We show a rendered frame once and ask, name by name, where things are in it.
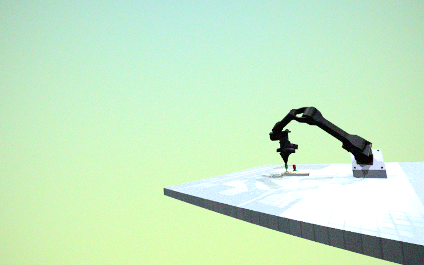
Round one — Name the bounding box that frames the pale yellow circuit board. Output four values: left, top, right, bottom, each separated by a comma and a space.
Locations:
281, 164, 310, 176

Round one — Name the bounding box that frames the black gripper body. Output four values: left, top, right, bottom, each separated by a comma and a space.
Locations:
276, 140, 296, 153

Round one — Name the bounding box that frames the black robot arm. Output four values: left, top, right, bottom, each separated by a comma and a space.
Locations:
269, 107, 374, 165

